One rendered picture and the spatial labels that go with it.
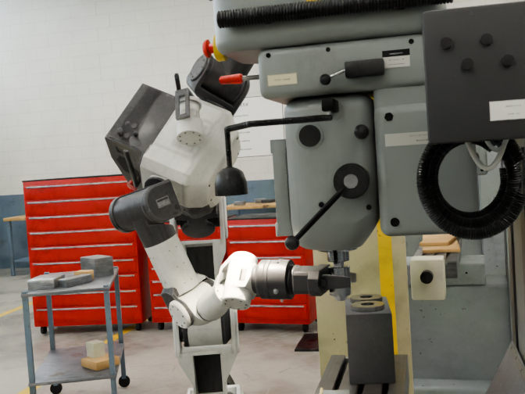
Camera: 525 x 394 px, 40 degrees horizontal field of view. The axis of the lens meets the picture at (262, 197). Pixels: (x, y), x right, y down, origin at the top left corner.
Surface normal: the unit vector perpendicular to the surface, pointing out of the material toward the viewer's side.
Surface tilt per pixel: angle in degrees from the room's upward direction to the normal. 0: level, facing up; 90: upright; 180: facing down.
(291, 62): 90
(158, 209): 78
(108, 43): 90
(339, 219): 109
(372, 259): 90
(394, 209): 90
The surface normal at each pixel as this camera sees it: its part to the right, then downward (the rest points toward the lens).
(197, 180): 0.51, 0.40
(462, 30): -0.22, 0.07
